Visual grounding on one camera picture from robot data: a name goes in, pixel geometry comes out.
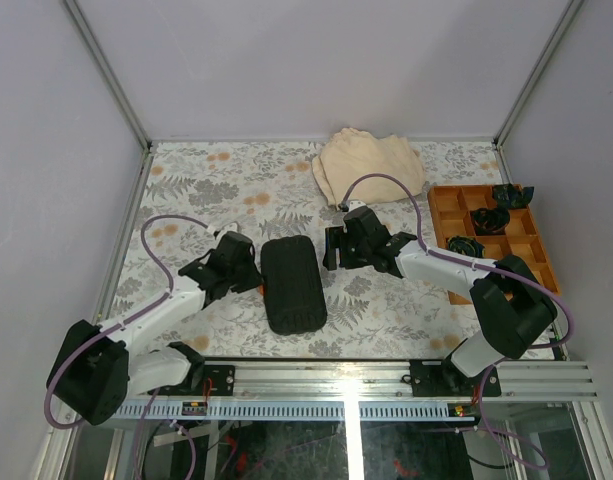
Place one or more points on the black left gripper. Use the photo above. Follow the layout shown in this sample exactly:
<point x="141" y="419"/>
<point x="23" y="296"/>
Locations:
<point x="255" y="279"/>

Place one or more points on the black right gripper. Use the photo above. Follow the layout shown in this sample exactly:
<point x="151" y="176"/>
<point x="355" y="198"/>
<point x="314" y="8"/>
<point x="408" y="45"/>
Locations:
<point x="336" y="238"/>

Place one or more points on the dark green tool case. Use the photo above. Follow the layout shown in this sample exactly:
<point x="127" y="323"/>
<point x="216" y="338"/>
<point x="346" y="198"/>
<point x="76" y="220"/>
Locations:
<point x="293" y="292"/>

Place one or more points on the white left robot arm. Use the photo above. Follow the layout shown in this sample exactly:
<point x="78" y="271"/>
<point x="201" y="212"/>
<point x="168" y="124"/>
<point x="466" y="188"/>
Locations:
<point x="99" y="366"/>

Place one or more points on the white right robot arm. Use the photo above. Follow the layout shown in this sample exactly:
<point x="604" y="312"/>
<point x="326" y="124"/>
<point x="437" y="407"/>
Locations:
<point x="512" y="308"/>

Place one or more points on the floral table mat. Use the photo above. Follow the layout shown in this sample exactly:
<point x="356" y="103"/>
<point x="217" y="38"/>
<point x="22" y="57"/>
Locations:
<point x="268" y="188"/>

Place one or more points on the cream cloth bag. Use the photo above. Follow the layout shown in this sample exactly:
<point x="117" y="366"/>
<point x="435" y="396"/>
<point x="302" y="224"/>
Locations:
<point x="351" y="154"/>

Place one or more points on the dark tape roll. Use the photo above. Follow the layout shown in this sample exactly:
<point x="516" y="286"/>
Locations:
<point x="512" y="197"/>
<point x="467" y="246"/>
<point x="490" y="221"/>

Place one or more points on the orange compartment tray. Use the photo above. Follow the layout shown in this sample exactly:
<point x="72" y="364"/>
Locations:
<point x="451" y="208"/>

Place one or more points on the dark tape roll top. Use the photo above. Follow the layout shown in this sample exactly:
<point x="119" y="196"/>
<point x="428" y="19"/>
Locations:
<point x="512" y="197"/>

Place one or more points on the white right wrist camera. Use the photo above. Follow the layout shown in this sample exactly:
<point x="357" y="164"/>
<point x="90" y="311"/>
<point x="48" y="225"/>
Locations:
<point x="351" y="205"/>

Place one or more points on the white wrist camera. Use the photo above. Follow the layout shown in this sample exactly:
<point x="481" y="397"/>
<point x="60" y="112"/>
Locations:
<point x="216" y="231"/>
<point x="351" y="205"/>

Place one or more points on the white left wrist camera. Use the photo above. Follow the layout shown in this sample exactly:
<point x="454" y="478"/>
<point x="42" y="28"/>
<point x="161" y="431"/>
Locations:
<point x="216" y="231"/>

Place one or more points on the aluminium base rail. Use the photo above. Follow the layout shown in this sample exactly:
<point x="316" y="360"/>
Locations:
<point x="298" y="390"/>

